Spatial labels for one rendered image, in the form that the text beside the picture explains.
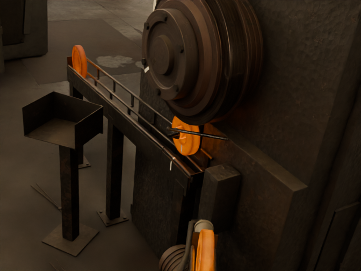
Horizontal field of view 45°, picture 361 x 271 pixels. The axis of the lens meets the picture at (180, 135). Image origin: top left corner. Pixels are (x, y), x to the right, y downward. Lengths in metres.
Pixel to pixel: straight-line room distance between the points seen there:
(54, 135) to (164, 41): 0.79
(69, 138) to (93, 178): 0.82
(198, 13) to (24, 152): 1.91
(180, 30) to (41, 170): 1.72
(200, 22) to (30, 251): 1.43
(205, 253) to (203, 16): 0.65
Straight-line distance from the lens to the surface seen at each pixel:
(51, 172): 2.77
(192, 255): 1.29
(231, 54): 1.24
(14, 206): 2.55
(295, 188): 1.30
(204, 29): 1.29
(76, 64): 2.58
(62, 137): 1.94
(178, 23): 1.30
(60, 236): 2.32
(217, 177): 1.39
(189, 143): 1.53
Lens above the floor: 1.59
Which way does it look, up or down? 30 degrees down
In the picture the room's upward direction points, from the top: 7 degrees clockwise
